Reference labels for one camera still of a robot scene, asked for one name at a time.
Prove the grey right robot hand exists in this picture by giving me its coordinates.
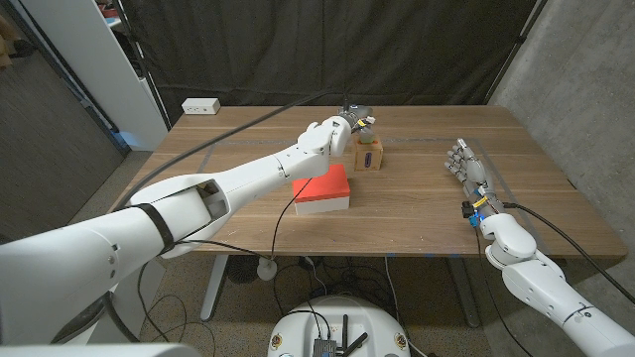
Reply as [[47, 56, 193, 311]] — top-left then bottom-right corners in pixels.
[[444, 138, 505, 220]]

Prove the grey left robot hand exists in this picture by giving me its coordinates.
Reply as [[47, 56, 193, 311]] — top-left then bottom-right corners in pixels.
[[339, 103, 378, 146]]

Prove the red and white box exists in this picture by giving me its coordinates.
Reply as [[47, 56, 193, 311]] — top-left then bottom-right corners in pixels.
[[292, 164, 351, 216]]

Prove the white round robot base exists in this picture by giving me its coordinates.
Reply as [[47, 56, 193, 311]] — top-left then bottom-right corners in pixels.
[[267, 296, 412, 357]]

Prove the wooden box with red slot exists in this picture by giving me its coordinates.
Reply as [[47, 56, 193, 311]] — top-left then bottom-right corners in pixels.
[[352, 136, 385, 173]]

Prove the white power outlet box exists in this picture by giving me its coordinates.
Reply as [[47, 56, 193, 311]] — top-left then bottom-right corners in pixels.
[[181, 97, 221, 116]]

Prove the grey electronics box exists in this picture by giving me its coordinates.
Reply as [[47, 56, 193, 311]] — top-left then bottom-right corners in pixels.
[[312, 338, 338, 357]]

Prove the grey tape outline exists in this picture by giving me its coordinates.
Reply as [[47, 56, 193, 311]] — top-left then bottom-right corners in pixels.
[[195, 137, 547, 252]]

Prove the black curtain backdrop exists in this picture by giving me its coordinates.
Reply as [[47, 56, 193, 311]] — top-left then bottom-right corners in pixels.
[[118, 0, 547, 128]]

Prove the grey table leg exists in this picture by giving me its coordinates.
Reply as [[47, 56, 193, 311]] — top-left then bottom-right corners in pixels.
[[445, 256, 481, 328]]

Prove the black backdrop stand pole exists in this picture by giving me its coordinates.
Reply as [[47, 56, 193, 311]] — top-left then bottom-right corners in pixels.
[[112, 0, 173, 131], [482, 0, 549, 106]]

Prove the white bulb-shaped object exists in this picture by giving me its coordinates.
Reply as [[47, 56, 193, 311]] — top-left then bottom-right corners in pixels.
[[256, 255, 279, 283]]

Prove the black small fan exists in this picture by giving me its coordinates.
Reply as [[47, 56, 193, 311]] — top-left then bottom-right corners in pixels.
[[226, 255, 259, 286]]

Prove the black tilted antenna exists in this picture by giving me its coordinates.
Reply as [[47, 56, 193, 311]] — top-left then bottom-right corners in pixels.
[[341, 331, 369, 357]]

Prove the white table leg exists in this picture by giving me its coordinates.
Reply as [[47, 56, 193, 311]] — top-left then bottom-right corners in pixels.
[[199, 254, 229, 321]]

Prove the white cabinet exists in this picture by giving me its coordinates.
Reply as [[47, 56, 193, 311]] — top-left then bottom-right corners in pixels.
[[19, 0, 169, 152]]

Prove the white robot torso edge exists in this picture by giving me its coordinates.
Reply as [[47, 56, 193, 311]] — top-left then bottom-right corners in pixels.
[[0, 343, 200, 357]]

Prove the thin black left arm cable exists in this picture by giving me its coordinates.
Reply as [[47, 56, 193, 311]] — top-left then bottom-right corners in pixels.
[[176, 177, 314, 262]]

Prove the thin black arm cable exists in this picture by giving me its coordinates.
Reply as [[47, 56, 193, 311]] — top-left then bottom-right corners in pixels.
[[473, 225, 538, 357], [176, 177, 314, 262]]

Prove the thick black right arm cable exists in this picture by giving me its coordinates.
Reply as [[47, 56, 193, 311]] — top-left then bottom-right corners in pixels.
[[503, 201, 635, 304]]

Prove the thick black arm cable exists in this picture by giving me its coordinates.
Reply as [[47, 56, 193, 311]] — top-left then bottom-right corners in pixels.
[[503, 201, 635, 304], [113, 88, 348, 212]]

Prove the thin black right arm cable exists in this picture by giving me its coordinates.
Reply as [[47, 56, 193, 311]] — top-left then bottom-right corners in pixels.
[[473, 225, 538, 357]]

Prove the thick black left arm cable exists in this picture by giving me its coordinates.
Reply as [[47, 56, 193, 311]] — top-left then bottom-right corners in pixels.
[[113, 88, 348, 212]]

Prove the white floor cable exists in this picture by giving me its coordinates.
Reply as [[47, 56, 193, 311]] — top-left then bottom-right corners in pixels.
[[383, 256, 403, 323]]

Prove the black floor cable tangle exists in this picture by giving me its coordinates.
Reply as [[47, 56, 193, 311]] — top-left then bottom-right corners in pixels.
[[272, 255, 398, 311]]

